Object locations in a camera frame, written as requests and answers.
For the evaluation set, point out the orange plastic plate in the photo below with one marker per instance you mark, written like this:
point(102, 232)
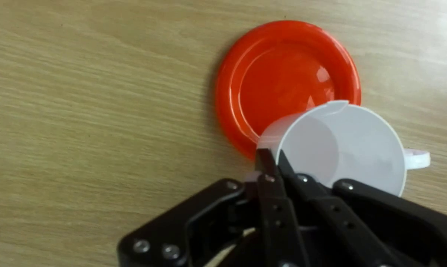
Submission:
point(274, 70)

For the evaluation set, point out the white plastic mug cup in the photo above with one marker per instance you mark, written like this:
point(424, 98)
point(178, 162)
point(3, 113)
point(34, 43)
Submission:
point(338, 140)

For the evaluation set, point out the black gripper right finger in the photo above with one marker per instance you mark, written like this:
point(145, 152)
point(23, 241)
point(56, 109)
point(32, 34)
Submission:
point(349, 232)

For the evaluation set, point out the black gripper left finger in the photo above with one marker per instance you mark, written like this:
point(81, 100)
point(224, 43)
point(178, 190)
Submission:
point(279, 227)

